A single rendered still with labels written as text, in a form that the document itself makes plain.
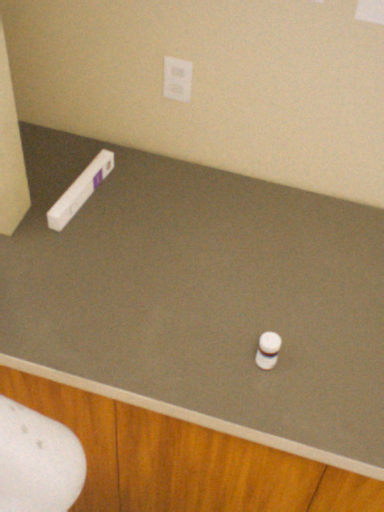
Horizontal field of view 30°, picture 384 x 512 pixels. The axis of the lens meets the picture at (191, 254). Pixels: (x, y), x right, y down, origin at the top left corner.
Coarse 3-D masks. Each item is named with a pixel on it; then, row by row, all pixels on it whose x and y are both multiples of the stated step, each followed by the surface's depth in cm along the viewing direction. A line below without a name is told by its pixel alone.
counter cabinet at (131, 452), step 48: (0, 384) 158; (48, 384) 151; (96, 432) 161; (144, 432) 154; (192, 432) 147; (96, 480) 180; (144, 480) 172; (192, 480) 164; (240, 480) 157; (288, 480) 150; (336, 480) 144
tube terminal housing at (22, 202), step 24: (0, 24) 134; (0, 48) 137; (0, 72) 139; (0, 96) 142; (0, 120) 144; (0, 144) 147; (0, 168) 150; (24, 168) 161; (0, 192) 153; (24, 192) 165; (0, 216) 159
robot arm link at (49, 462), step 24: (0, 408) 84; (24, 408) 88; (0, 432) 83; (24, 432) 85; (48, 432) 87; (0, 456) 82; (24, 456) 84; (48, 456) 85; (72, 456) 88; (0, 480) 83; (24, 480) 84; (48, 480) 85; (72, 480) 87; (0, 504) 84; (24, 504) 84; (48, 504) 85
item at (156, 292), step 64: (64, 192) 174; (128, 192) 176; (192, 192) 177; (256, 192) 178; (0, 256) 159; (64, 256) 160; (128, 256) 161; (192, 256) 162; (256, 256) 164; (320, 256) 165; (0, 320) 148; (64, 320) 148; (128, 320) 149; (192, 320) 150; (256, 320) 151; (320, 320) 152; (128, 384) 139; (192, 384) 140; (256, 384) 141; (320, 384) 141; (320, 448) 132
